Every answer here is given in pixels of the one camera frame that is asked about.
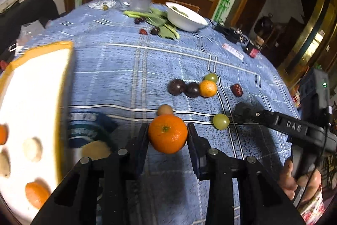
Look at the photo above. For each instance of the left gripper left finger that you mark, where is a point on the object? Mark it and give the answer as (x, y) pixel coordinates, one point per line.
(97, 183)

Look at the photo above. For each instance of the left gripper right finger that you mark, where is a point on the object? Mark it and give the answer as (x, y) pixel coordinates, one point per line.
(242, 181)

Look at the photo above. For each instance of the orange tangerine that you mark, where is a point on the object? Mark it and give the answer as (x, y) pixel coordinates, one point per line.
(3, 134)
(167, 133)
(36, 194)
(207, 88)

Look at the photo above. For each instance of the green grape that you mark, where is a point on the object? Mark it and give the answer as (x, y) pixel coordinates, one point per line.
(211, 77)
(221, 121)

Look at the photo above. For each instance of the white cake cube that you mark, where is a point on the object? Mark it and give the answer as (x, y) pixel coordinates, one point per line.
(32, 149)

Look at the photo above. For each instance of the red jujube date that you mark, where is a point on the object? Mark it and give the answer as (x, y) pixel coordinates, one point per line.
(236, 90)

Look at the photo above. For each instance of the brown longan fruit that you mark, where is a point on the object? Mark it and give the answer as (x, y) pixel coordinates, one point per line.
(165, 109)

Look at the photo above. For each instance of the dark plum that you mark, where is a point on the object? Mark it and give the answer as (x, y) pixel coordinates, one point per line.
(192, 90)
(176, 87)

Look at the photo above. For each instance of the round beige cake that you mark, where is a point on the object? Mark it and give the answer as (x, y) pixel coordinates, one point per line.
(96, 150)

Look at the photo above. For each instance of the person's right hand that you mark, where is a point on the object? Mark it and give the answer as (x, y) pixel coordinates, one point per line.
(289, 184)

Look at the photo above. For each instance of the black red round jar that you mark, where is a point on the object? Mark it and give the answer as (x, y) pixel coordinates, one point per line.
(251, 49)

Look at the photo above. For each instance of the white paper card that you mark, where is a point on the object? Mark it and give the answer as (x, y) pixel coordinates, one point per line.
(233, 51)

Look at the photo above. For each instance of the yellow rimmed white tray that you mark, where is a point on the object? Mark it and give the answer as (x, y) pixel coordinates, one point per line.
(35, 89)

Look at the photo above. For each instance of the black charger device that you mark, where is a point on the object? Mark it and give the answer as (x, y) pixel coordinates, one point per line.
(232, 34)

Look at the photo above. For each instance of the blue plaid tablecloth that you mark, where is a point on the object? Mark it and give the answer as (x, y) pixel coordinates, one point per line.
(126, 72)

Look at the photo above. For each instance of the small red fruit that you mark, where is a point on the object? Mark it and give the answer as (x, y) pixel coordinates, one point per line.
(143, 32)

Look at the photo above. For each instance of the small dark grape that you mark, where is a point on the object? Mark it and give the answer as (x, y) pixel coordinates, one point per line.
(139, 20)
(155, 31)

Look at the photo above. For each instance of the white bowl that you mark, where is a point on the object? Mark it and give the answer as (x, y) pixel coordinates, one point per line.
(184, 18)

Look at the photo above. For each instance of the green leafy vegetable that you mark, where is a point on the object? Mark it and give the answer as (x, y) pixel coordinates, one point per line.
(157, 18)

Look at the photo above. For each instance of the black sofa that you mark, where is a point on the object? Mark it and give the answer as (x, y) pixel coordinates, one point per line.
(21, 13)

